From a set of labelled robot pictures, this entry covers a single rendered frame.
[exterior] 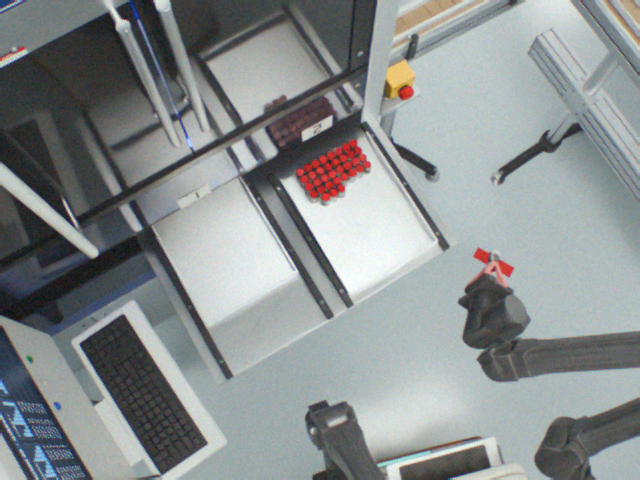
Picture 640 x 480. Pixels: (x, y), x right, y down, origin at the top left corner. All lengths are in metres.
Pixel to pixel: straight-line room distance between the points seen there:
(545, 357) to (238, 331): 0.79
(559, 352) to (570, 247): 1.61
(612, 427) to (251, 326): 0.88
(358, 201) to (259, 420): 1.07
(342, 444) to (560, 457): 0.43
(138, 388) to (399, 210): 0.80
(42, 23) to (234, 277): 0.98
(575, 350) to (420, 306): 1.46
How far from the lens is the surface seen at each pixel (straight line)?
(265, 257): 1.84
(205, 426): 1.88
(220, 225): 1.88
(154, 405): 1.88
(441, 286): 2.76
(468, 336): 1.39
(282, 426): 2.67
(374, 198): 1.89
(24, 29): 1.03
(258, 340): 1.81
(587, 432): 1.43
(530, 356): 1.36
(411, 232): 1.87
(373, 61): 1.66
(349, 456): 1.23
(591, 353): 1.32
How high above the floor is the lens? 2.66
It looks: 75 degrees down
